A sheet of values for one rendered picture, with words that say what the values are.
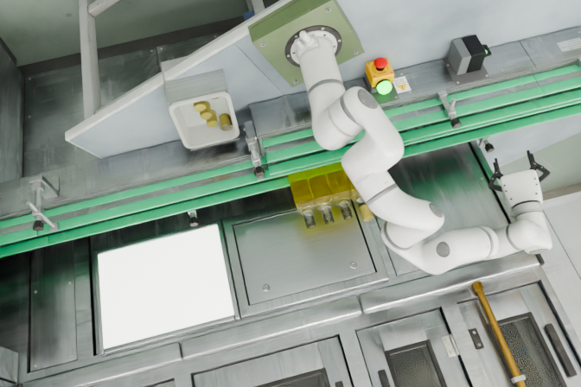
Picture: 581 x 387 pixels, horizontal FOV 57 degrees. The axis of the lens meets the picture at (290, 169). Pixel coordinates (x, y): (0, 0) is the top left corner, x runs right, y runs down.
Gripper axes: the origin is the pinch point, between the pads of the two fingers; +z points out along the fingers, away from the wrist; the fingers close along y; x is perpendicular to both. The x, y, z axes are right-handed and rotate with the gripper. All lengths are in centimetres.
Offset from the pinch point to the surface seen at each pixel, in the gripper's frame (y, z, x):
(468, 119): -9.3, 16.8, -0.1
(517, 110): 5.6, 18.7, -6.0
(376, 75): -30.8, 25.8, 25.0
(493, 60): 2.5, 33.0, 4.0
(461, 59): -6.6, 28.8, 15.8
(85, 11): -124, 71, 52
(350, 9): -30, 33, 48
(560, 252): 29, 60, -360
